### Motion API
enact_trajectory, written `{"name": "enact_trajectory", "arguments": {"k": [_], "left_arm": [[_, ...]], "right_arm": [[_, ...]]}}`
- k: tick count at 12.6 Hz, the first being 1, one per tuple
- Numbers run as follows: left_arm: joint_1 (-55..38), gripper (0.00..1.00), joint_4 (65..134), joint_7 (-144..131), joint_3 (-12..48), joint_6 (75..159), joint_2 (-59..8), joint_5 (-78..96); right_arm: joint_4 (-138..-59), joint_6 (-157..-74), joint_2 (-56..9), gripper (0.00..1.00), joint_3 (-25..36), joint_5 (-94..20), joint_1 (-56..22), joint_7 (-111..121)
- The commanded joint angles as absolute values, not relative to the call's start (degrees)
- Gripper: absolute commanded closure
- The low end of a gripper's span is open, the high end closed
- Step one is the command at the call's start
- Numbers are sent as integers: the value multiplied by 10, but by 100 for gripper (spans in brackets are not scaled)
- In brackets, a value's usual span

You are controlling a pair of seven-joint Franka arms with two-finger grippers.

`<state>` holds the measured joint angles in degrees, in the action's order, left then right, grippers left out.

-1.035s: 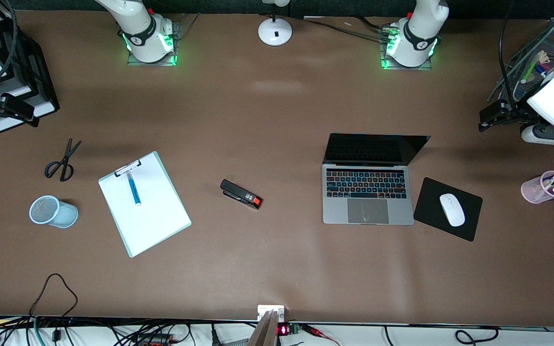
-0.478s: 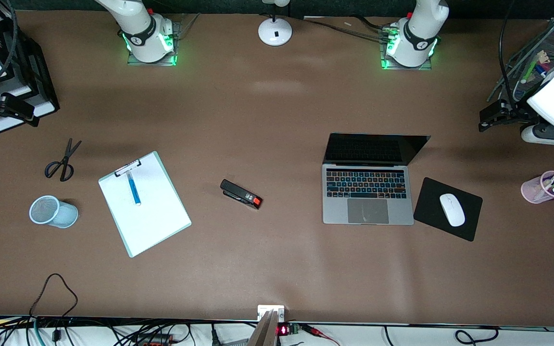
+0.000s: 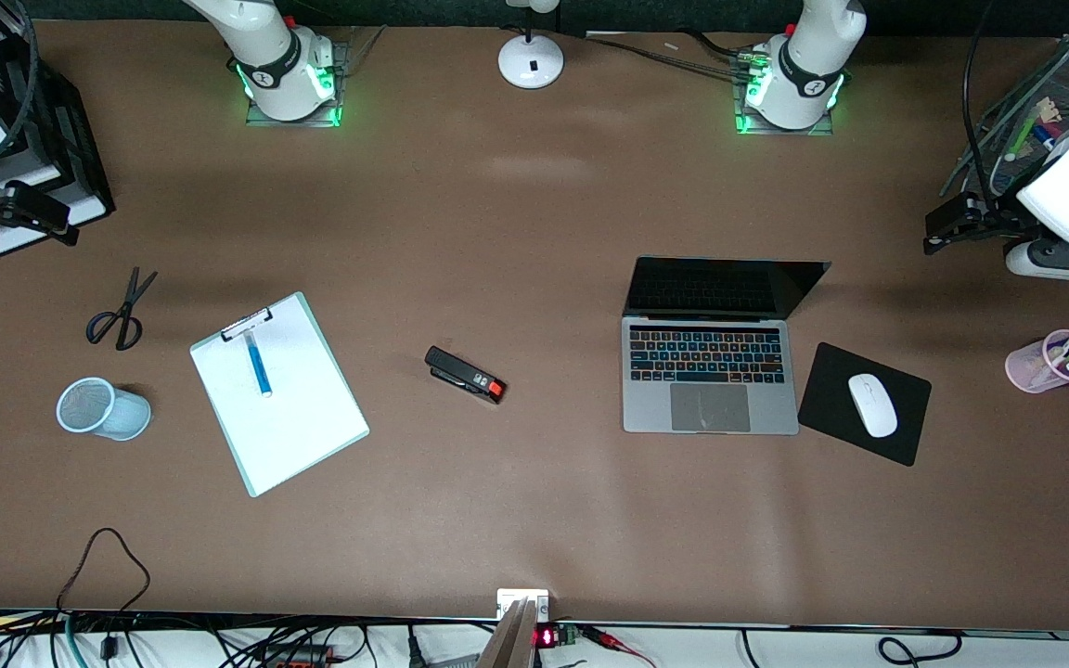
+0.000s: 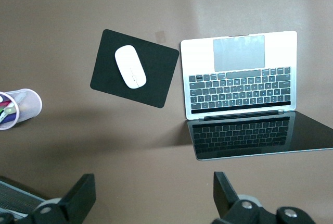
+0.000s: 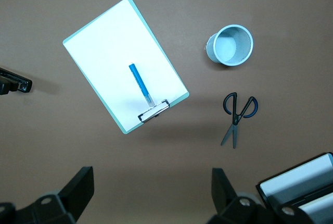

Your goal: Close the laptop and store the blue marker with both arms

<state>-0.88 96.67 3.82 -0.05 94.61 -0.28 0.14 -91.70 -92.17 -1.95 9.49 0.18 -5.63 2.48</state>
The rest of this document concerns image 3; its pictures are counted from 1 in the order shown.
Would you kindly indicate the red LED circuit board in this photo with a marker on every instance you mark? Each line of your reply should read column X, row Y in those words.
column 558, row 636

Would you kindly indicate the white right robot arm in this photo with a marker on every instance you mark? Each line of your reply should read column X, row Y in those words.
column 284, row 65

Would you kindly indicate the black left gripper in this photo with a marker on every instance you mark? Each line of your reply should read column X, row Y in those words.
column 996, row 220

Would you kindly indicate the silver laptop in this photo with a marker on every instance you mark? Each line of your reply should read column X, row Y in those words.
column 709, row 380

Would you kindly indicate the grey mesh desk tray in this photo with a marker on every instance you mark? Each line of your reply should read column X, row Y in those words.
column 989, row 130

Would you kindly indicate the black scissors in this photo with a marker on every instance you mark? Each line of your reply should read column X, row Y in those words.
column 129, row 306

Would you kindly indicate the white camera bracket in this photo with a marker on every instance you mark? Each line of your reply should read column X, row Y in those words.
column 522, row 598

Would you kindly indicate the cream coloured marker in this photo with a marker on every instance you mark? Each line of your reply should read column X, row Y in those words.
column 1047, row 373

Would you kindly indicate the white paper sheet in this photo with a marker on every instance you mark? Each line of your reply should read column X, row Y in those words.
column 298, row 417

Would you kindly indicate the black document tray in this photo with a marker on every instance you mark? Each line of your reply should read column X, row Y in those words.
column 80, row 158

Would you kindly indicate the grey camera post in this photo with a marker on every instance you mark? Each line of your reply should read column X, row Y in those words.
column 511, row 640

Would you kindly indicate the pink mesh pen cup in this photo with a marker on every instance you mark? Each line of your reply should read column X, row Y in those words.
column 1026, row 366

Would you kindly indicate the mint green clipboard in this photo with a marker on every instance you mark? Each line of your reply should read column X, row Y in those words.
column 256, row 487

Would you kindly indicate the white computer mouse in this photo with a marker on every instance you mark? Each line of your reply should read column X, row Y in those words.
column 872, row 404

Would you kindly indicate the orange black power connector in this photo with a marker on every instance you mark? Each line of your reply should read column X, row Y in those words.
column 298, row 656

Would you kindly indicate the blue capped white marker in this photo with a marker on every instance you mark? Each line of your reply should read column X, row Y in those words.
column 1042, row 134

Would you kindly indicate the blue mesh pen cup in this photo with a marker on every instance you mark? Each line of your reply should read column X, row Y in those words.
column 103, row 410

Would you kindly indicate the black mouse pad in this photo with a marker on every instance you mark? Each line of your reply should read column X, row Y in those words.
column 831, row 399

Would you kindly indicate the white round stand base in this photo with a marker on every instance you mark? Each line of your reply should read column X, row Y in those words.
column 531, row 63

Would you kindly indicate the black and red stapler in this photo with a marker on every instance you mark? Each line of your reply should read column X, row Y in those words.
column 465, row 375

